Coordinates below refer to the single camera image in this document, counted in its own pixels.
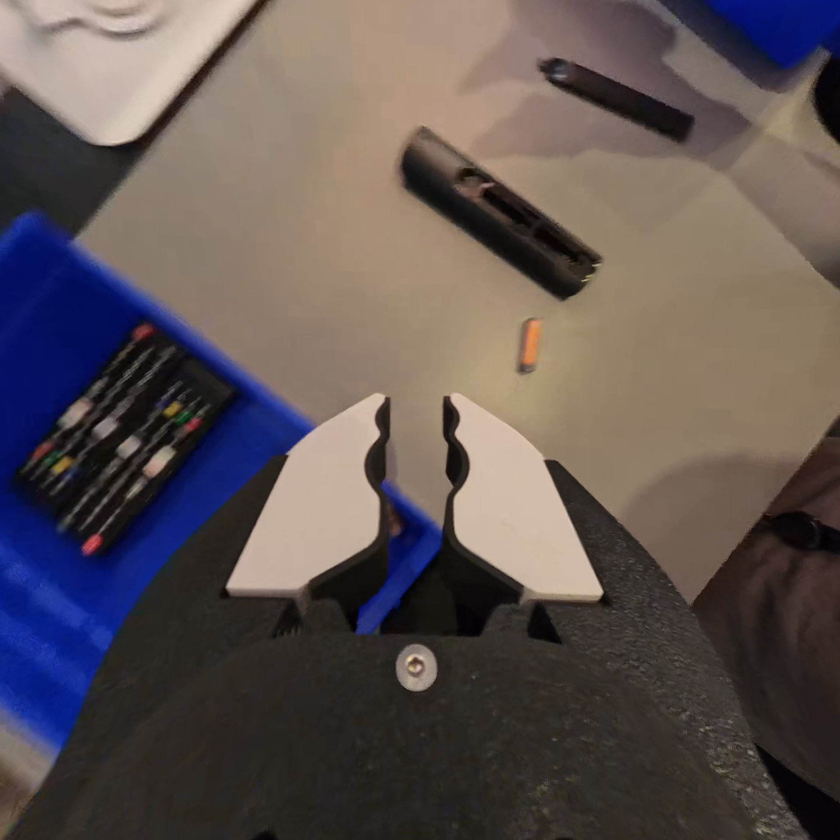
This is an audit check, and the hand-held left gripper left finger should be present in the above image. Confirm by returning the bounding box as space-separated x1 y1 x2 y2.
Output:
225 392 392 601

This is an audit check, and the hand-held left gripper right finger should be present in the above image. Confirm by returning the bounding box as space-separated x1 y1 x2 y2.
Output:
443 392 605 606

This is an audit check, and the orange aaa battery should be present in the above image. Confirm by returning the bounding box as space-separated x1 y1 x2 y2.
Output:
517 318 544 375

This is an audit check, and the blue plastic bin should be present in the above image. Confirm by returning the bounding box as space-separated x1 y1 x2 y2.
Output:
0 210 442 756
709 0 840 70

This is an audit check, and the black remote battery cover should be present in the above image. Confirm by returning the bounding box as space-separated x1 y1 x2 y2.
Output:
537 58 697 142

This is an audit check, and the white stand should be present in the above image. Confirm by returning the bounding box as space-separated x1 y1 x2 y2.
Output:
0 0 263 147

